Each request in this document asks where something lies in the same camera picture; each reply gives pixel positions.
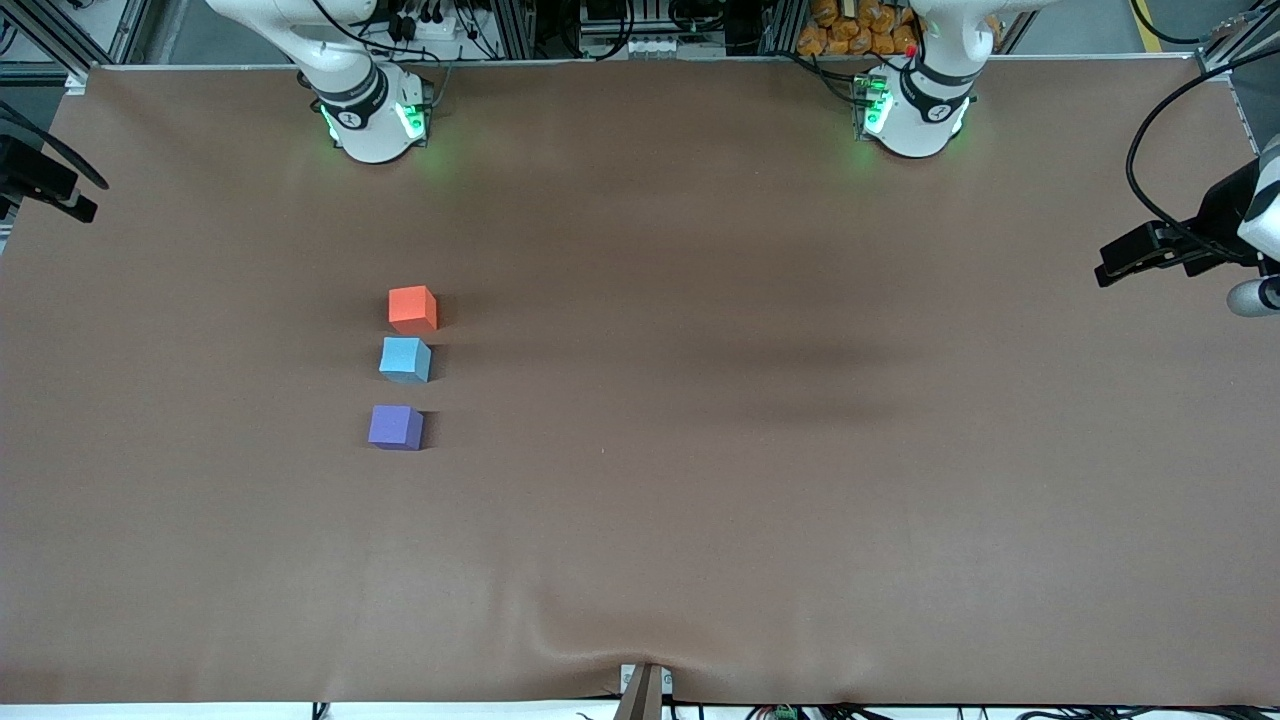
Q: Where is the blue foam block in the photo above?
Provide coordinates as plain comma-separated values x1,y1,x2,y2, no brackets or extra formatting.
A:
378,336,433,385

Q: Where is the orange foam block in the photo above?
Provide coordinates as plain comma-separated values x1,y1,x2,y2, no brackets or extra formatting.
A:
388,285,439,334

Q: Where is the purple foam block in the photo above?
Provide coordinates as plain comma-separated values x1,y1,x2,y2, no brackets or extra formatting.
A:
367,404,425,452

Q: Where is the orange mesh bag pile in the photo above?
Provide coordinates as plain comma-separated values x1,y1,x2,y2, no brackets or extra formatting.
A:
797,0,919,58

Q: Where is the brown table cloth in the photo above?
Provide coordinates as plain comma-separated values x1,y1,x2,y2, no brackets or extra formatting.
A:
0,55,1280,706

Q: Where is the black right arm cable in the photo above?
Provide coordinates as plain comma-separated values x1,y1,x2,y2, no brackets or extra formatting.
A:
0,98,110,191

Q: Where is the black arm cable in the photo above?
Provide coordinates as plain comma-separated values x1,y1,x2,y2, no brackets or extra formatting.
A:
1125,50,1280,263
0,98,110,191

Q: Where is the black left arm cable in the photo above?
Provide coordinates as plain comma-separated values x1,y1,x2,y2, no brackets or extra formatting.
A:
1125,50,1280,263

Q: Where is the aluminium frame profile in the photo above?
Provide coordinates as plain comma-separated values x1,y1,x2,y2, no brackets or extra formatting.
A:
0,0,101,81

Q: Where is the wooden strip with bracket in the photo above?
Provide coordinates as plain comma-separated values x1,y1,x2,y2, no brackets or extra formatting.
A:
618,663,673,720

